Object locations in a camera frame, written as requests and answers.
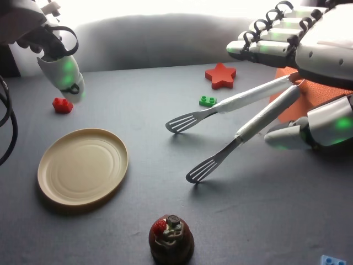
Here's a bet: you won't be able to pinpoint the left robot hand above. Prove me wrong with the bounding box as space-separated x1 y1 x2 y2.
0 0 87 105

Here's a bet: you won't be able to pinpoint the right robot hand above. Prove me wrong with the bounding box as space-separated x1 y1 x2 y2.
226 0 353 152

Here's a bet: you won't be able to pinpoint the two metal forks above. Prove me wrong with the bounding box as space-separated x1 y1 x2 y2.
164 74 306 185

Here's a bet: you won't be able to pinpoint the chocolate toy cake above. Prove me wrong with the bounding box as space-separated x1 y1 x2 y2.
148 213 195 264

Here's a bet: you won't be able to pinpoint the red toy brick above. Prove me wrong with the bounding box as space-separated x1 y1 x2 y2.
52 97 74 114

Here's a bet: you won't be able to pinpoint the orange foam block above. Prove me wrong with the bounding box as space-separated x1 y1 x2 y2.
271 67 349 124

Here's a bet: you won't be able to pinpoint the beige round plate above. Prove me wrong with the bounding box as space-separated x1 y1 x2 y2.
37 128 130 208

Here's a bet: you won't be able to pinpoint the red star block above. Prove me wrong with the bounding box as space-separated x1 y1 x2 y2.
205 62 237 91

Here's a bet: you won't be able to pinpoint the green toy brick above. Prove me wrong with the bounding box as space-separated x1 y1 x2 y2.
199 95 218 108

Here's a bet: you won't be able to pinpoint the grey table cloth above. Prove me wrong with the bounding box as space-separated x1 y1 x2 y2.
0 59 353 265

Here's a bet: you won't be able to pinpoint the blue toy brick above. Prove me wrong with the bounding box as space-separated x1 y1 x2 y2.
319 255 347 265

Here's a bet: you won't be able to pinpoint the black cable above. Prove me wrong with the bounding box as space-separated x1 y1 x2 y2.
0 110 19 167
0 75 13 127

